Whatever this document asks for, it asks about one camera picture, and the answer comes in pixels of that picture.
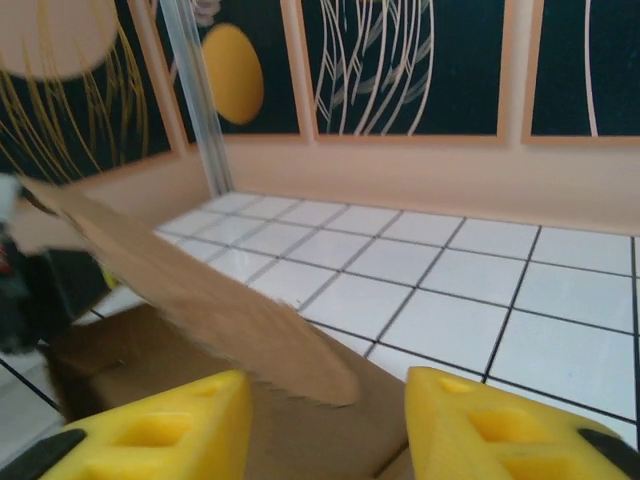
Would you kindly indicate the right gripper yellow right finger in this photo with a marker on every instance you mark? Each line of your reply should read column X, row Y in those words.
column 500, row 440

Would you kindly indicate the brown cardboard paper box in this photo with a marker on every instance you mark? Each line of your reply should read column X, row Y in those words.
column 200, row 290

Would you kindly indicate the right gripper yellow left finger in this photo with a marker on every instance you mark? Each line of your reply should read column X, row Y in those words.
column 165, row 435

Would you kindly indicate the aluminium corner post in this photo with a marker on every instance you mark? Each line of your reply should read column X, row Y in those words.
column 205, row 125

